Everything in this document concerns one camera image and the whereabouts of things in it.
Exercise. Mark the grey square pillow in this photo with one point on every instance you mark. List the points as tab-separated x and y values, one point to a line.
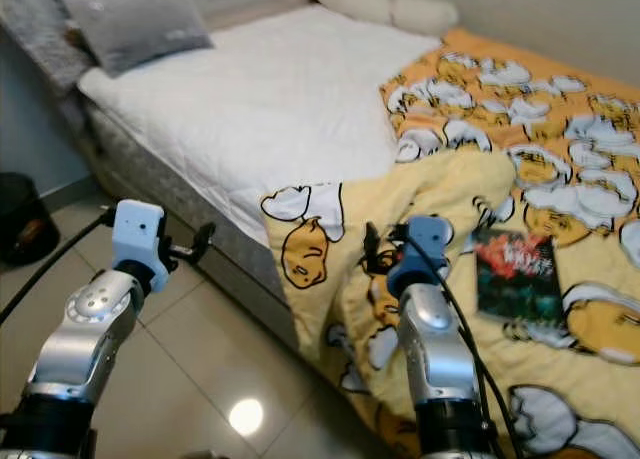
135	27

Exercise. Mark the black round waste bin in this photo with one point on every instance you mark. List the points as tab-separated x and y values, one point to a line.
25	224

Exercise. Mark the yellow orange cartoon egg blanket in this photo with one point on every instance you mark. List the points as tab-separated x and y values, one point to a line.
450	184

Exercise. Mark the beige bed headboard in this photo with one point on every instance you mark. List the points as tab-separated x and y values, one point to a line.
250	7

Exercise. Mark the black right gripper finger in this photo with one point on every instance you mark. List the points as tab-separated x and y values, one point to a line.
372	249

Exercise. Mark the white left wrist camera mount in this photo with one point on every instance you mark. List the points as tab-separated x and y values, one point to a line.
138	229

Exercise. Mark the dark book red cover art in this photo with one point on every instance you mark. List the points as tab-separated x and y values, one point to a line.
518	279

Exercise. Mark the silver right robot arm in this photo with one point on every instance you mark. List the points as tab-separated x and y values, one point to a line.
435	349

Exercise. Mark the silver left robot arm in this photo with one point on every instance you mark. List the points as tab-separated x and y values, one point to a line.
85	334

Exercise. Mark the small cream pillow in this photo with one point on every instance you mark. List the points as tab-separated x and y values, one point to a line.
422	14

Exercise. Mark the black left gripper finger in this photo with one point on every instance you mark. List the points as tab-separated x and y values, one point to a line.
205	238

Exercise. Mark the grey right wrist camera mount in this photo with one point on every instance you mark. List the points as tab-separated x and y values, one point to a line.
430	234

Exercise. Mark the grey quilted mattress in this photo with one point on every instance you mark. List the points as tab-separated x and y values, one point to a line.
170	191

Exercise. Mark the white quilted mattress cover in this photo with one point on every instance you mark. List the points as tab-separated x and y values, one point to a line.
280	109

